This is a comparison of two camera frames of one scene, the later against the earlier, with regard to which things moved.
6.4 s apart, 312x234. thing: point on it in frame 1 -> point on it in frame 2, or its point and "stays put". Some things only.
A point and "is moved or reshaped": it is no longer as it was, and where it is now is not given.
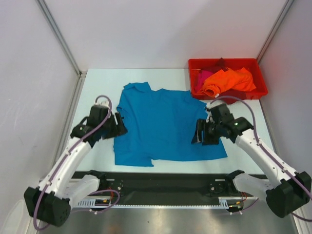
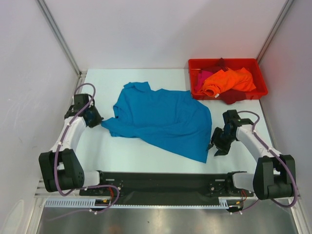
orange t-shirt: [224, 80] stays put
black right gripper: [207, 133] -> [220, 140]
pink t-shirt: [202, 76] stays put
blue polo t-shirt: [158, 125] is moved or reshaped
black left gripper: [119, 129] -> [98, 120]
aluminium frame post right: [279, 20] stays put
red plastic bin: [252, 65] stays put
